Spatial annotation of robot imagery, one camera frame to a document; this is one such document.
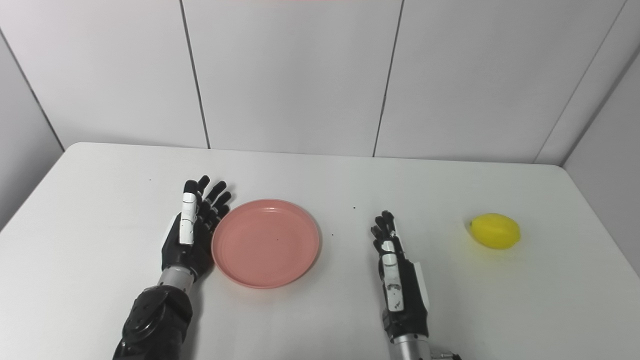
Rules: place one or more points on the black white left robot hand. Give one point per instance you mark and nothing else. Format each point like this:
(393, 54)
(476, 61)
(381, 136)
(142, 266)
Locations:
(187, 240)

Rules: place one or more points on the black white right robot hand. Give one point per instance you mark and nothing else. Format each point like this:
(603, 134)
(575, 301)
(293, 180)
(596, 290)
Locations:
(400, 295)

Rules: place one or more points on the pink round plate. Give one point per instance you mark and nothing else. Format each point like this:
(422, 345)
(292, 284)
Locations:
(265, 245)

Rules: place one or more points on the yellow lemon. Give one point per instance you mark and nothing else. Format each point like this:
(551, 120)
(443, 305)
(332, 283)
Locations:
(496, 231)

